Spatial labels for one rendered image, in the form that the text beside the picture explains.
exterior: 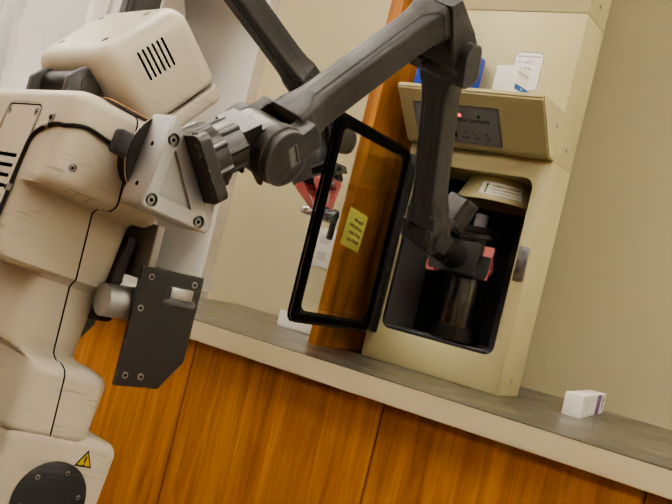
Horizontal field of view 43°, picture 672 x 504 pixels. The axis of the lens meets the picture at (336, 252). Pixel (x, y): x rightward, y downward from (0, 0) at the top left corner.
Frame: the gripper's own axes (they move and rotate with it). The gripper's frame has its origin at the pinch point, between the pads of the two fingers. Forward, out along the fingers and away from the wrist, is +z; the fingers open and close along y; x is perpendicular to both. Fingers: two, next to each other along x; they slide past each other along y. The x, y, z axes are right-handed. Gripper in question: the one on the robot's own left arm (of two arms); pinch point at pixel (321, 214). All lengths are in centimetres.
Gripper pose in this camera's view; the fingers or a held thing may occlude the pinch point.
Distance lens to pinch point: 169.1
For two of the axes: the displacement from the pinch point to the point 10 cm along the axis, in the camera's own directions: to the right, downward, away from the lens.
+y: -8.5, 2.4, 4.8
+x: -5.2, -1.4, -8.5
